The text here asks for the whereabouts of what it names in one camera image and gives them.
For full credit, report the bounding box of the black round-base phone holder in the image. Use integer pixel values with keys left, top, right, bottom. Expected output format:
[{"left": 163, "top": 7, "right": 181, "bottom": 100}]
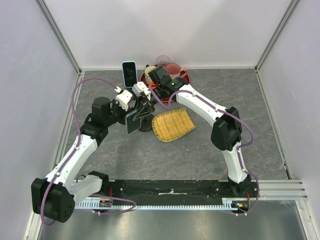
[{"left": 138, "top": 114, "right": 155, "bottom": 133}]

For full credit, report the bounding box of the black smartphone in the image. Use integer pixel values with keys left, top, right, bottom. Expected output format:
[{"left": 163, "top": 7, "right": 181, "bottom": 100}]
[{"left": 124, "top": 109, "right": 141, "bottom": 134}]

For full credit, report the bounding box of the blue-cased smartphone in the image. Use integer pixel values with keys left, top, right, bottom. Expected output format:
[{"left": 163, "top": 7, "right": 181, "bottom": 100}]
[{"left": 122, "top": 61, "right": 138, "bottom": 89}]

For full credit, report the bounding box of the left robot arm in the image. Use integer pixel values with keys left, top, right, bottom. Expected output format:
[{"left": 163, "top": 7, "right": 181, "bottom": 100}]
[{"left": 31, "top": 96, "right": 131, "bottom": 224}]

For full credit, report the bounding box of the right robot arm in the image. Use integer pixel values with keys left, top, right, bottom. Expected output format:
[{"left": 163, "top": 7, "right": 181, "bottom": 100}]
[{"left": 132, "top": 66, "right": 252, "bottom": 197}]

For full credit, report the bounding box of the woven bamboo tray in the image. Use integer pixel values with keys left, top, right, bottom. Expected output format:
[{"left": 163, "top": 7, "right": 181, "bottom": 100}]
[{"left": 151, "top": 108, "right": 196, "bottom": 143}]

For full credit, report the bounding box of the cream mug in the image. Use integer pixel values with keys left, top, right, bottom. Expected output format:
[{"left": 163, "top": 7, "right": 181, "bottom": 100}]
[{"left": 144, "top": 65, "right": 156, "bottom": 85}]

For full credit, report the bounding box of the pink patterned mug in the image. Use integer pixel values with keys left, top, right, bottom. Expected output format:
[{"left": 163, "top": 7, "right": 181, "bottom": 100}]
[{"left": 164, "top": 63, "right": 188, "bottom": 79}]

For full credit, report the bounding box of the red round tray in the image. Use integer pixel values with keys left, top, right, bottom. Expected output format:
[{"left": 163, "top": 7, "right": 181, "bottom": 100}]
[{"left": 140, "top": 66, "right": 190, "bottom": 103}]

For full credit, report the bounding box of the clear glass tumbler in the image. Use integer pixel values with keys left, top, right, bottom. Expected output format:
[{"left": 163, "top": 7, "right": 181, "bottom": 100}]
[{"left": 156, "top": 55, "right": 171, "bottom": 68}]

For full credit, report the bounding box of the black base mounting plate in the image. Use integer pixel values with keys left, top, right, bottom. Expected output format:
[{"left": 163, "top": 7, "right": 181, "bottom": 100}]
[{"left": 100, "top": 179, "right": 258, "bottom": 199}]

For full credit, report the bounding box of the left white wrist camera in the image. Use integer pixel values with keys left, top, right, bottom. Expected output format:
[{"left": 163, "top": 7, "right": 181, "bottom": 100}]
[{"left": 114, "top": 86, "right": 134, "bottom": 111}]

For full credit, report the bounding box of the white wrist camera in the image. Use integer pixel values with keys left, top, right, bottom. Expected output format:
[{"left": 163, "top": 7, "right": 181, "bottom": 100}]
[
  {"left": 114, "top": 86, "right": 134, "bottom": 111},
  {"left": 132, "top": 81, "right": 151, "bottom": 99}
]

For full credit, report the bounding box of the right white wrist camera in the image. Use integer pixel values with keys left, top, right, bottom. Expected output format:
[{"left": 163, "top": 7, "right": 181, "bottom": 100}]
[{"left": 132, "top": 81, "right": 151, "bottom": 99}]

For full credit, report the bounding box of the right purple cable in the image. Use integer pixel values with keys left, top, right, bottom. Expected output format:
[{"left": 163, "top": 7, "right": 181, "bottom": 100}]
[{"left": 148, "top": 85, "right": 261, "bottom": 216}]

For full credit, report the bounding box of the purple cable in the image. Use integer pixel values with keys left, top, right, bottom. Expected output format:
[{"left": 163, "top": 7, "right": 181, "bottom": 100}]
[
  {"left": 39, "top": 77, "right": 137, "bottom": 226},
  {"left": 148, "top": 85, "right": 261, "bottom": 216}
]

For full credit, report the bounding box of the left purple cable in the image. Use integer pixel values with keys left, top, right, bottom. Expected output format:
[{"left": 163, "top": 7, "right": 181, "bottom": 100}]
[{"left": 39, "top": 77, "right": 137, "bottom": 226}]

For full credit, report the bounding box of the slotted cable duct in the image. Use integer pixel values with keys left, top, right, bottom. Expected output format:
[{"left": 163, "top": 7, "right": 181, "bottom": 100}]
[{"left": 75, "top": 195, "right": 250, "bottom": 212}]

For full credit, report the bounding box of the left aluminium frame post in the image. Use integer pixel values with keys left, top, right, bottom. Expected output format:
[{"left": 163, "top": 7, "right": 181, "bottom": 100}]
[{"left": 35, "top": 0, "right": 82, "bottom": 74}]

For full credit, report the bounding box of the aluminium frame post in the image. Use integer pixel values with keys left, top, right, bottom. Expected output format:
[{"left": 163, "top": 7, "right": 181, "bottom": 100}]
[
  {"left": 35, "top": 0, "right": 82, "bottom": 74},
  {"left": 254, "top": 0, "right": 300, "bottom": 73}
]

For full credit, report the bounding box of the right aluminium frame post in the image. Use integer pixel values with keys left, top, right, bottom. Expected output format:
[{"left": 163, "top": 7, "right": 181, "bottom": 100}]
[{"left": 254, "top": 0, "right": 300, "bottom": 73}]

